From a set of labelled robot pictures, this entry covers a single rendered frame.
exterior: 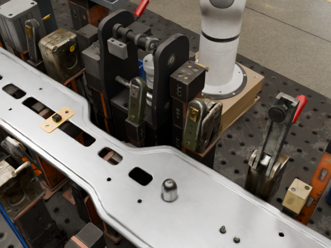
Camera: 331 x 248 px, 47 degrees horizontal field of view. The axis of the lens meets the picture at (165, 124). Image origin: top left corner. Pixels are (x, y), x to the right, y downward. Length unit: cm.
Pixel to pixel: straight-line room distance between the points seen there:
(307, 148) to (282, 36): 182
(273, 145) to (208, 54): 53
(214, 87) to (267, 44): 168
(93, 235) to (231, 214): 26
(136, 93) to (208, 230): 34
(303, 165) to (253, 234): 55
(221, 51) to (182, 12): 205
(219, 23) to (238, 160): 42
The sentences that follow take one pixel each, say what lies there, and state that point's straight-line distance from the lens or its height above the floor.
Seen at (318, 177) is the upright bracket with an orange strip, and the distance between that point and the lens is 74.
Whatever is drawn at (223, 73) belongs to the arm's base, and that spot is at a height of 87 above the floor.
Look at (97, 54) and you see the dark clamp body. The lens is 99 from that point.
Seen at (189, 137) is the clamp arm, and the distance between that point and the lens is 85.
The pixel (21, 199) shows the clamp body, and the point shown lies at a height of 96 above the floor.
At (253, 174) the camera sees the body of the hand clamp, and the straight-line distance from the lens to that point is 79.
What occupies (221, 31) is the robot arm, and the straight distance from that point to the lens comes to 113.
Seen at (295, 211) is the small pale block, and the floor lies 102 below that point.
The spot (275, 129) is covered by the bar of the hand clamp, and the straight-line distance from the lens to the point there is 71.
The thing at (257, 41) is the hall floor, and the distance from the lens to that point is 293.
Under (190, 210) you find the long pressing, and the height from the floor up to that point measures 100.
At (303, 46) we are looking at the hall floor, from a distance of 296.
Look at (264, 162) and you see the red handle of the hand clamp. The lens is 76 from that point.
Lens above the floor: 166
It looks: 47 degrees down
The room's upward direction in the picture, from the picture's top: 2 degrees counter-clockwise
